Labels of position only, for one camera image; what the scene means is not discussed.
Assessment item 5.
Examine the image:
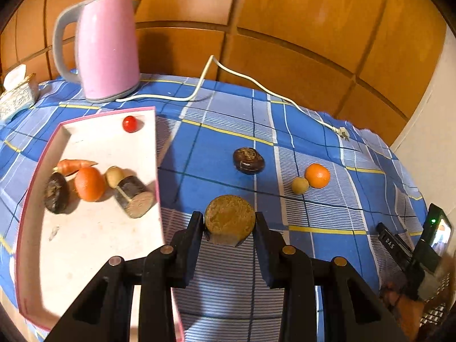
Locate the orange tangerine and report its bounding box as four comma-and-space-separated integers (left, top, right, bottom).
74, 167, 106, 202
304, 164, 331, 188

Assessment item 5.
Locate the dark wedge slice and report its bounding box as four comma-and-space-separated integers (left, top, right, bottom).
204, 195, 255, 247

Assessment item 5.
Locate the pink electric kettle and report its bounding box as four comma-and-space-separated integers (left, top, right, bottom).
52, 0, 141, 103

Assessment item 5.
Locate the white kettle power cable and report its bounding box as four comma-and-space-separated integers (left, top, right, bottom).
115, 55, 351, 141

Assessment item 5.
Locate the blue plaid tablecloth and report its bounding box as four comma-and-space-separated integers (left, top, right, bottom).
1, 75, 427, 311

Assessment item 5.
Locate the silver ornate tissue box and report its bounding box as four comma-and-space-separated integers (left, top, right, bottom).
0, 64, 39, 124

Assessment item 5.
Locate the dark round fruit larger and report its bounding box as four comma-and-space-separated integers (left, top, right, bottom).
43, 172, 70, 214

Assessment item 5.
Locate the cut pale fruit chunk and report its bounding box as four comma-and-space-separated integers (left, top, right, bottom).
114, 175, 157, 219

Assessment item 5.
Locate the phone with lit screen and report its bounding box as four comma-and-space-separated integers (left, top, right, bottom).
413, 203, 453, 273

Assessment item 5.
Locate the small tan potato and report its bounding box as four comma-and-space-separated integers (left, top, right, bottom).
104, 166, 125, 188

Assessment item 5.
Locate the pink rimmed white tray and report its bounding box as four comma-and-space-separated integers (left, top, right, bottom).
15, 107, 165, 331

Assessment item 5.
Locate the red cherry tomato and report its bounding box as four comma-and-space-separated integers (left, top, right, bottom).
122, 116, 138, 133

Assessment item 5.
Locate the person's right hand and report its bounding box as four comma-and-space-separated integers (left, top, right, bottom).
378, 249, 456, 342

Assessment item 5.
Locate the small tan round fruit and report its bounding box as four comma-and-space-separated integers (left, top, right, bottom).
291, 177, 310, 195

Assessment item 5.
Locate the small orange carrot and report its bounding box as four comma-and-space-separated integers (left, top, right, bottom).
53, 159, 97, 176

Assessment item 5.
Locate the dark round fruit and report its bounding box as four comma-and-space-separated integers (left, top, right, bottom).
233, 147, 265, 174

